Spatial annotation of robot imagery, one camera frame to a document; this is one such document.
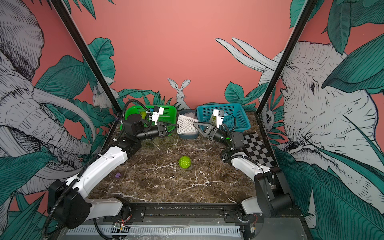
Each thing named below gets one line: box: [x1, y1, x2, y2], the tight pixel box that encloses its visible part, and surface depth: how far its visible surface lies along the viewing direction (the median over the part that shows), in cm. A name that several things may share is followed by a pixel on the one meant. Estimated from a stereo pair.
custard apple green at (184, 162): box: [178, 156, 192, 169], surface depth 88 cm
